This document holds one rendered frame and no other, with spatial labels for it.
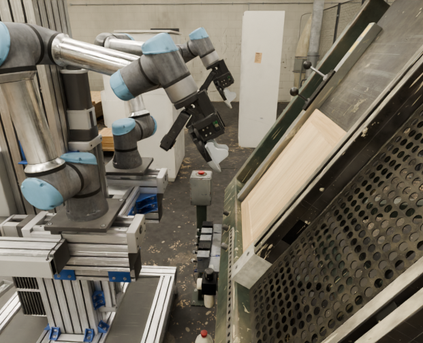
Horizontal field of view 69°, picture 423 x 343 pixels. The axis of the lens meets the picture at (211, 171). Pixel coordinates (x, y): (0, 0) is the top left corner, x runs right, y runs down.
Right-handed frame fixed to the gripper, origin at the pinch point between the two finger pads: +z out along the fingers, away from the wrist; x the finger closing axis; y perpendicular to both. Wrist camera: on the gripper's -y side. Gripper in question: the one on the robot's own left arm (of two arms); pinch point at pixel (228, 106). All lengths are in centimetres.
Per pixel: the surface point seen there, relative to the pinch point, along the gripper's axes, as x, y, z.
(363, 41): -4, 60, 1
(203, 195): 11, -37, 41
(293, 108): 19.0, 27.0, 19.4
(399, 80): -60, 49, 4
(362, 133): -64, 36, 11
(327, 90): -4.5, 41.5, 12.4
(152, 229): 96, -130, 86
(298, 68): 562, 94, 85
